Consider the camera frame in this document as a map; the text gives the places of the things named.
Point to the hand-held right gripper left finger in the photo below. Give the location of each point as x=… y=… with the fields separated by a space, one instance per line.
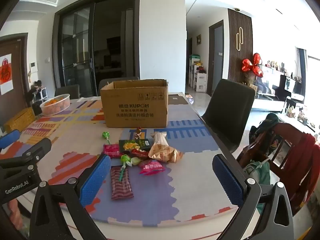
x=96 y=177

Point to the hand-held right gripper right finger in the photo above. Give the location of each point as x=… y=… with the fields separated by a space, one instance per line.
x=227 y=180

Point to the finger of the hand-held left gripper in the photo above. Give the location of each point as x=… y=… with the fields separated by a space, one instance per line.
x=8 y=138
x=37 y=148

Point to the maroon striped snack packet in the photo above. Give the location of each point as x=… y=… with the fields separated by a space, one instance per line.
x=121 y=185

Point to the green lollipop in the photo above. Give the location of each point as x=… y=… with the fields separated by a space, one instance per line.
x=124 y=158
x=106 y=135

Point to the pale green candy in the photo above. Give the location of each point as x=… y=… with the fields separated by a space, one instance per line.
x=135 y=161

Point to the red candy bar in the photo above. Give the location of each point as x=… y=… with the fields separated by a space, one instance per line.
x=140 y=153

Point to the pink and white snack packet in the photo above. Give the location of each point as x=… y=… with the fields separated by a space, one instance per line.
x=151 y=167

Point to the dark green snack packet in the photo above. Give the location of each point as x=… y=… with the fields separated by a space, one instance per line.
x=142 y=143

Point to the small figure candy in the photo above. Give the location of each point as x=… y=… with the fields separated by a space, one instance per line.
x=138 y=132

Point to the tan paper snack bag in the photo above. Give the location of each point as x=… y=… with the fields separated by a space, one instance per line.
x=162 y=152

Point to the brown cardboard box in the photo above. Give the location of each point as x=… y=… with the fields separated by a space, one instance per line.
x=135 y=110

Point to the yellow box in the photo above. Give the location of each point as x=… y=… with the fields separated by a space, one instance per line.
x=20 y=121

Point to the white and pink fruit basket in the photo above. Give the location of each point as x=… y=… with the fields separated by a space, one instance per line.
x=58 y=107

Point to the pile of oranges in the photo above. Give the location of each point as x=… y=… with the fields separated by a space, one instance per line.
x=52 y=101

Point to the red and white door poster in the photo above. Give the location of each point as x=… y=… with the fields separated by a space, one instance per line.
x=5 y=73

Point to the large dark dining chair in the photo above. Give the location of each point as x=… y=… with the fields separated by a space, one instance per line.
x=230 y=110

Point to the dark green patterned cloth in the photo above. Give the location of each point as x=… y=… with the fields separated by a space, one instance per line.
x=266 y=121

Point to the brown wooden chair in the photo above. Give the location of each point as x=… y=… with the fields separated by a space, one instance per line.
x=285 y=132

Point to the white intercom panel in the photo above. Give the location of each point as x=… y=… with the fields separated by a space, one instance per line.
x=33 y=67

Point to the red cloth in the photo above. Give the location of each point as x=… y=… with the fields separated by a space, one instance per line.
x=302 y=165

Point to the white storage shelf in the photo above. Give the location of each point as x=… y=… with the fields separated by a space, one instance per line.
x=200 y=80

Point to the black glass sliding door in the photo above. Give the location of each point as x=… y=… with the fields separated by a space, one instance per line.
x=75 y=50

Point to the red bow balloon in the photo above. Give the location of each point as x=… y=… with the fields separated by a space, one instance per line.
x=253 y=66

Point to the grey interior door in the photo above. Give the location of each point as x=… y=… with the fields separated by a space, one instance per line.
x=217 y=60

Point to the gold wall ornament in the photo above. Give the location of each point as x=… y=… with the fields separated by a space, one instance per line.
x=240 y=38

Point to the small wall picture frame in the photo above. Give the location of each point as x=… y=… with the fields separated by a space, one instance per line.
x=198 y=39

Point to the dark slatted wall panel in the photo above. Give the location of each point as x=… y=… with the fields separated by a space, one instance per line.
x=247 y=30

